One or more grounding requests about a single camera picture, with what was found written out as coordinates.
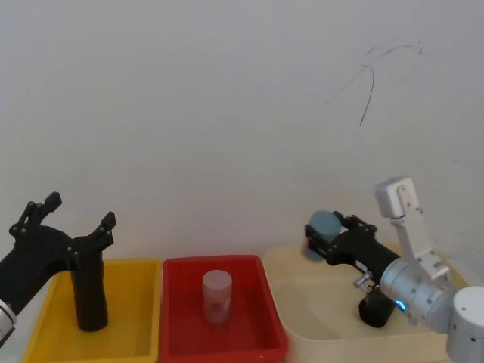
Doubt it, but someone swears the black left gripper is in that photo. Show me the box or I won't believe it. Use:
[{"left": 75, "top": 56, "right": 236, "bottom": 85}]
[{"left": 0, "top": 191, "right": 117, "bottom": 315}]

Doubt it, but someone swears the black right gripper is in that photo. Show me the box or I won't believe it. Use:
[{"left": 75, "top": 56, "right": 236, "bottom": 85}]
[{"left": 304, "top": 211, "right": 402, "bottom": 283}]

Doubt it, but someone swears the blue cylinder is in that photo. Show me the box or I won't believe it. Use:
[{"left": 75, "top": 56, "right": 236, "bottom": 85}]
[{"left": 300, "top": 209, "right": 342, "bottom": 262}]

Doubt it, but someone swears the cream plastic bin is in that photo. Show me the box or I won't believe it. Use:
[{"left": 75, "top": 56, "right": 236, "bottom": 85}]
[{"left": 262, "top": 241, "right": 473, "bottom": 363}]

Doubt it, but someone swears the short black cylinder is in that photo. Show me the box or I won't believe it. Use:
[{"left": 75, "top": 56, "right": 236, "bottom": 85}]
[{"left": 358, "top": 285, "right": 395, "bottom": 329}]

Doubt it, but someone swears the tall black cylinder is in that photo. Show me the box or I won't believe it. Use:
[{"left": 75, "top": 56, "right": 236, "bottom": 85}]
[{"left": 70, "top": 259, "right": 110, "bottom": 333}]

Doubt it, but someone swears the yellow plastic bin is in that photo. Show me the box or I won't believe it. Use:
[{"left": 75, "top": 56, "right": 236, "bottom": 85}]
[{"left": 20, "top": 258, "right": 163, "bottom": 363}]

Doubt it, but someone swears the red plastic bin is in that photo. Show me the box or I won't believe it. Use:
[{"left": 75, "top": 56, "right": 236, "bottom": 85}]
[{"left": 157, "top": 254, "right": 290, "bottom": 363}]

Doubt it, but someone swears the translucent white cylinder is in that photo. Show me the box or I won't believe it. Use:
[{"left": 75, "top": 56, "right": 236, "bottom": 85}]
[{"left": 201, "top": 268, "right": 233, "bottom": 325}]

